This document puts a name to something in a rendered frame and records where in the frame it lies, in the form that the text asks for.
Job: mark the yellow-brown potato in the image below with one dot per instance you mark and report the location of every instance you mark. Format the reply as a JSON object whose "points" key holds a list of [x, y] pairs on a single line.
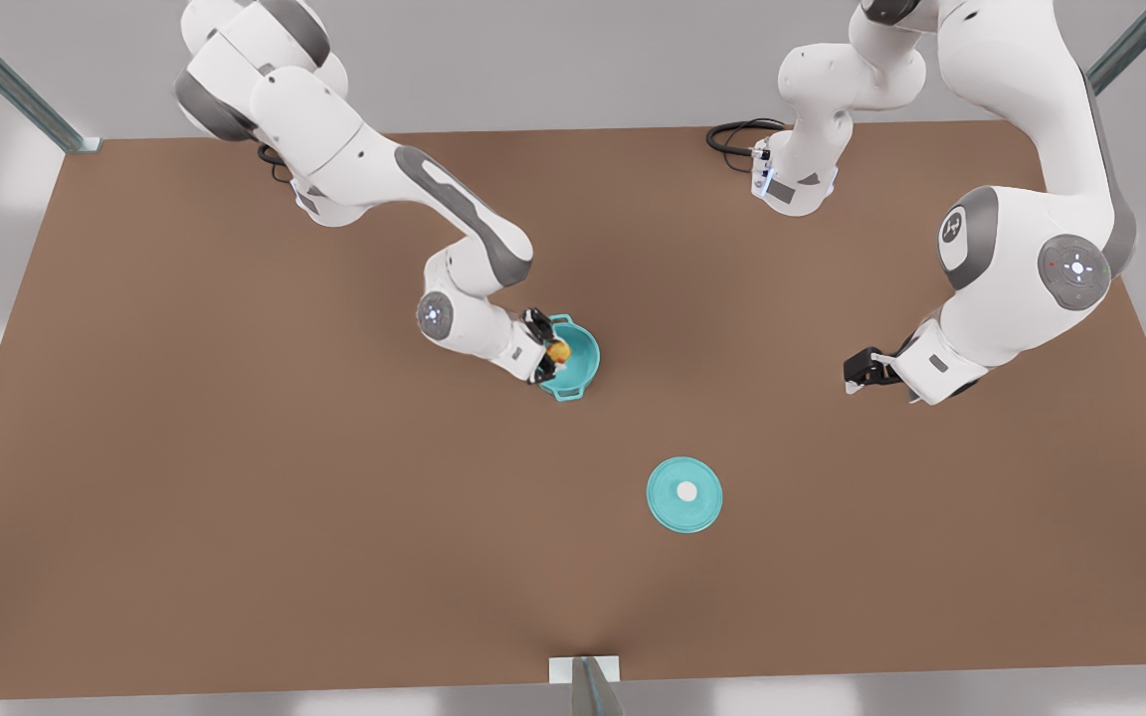
{"points": [[559, 351]]}

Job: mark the teal pot lid white knob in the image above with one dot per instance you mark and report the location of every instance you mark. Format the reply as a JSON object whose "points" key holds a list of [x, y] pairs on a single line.
{"points": [[684, 494]]}

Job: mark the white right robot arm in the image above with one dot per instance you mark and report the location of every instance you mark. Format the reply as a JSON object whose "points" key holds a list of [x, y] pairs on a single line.
{"points": [[334, 139]]}

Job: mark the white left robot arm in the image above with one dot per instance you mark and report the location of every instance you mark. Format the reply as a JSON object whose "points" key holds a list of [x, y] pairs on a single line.
{"points": [[1021, 229]]}

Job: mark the teal pot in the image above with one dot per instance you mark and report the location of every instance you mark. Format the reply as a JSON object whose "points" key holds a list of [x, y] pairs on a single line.
{"points": [[578, 356]]}

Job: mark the silver frame post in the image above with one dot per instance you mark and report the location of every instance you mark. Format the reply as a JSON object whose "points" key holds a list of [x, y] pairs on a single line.
{"points": [[1135, 40], [6, 80], [588, 684]]}

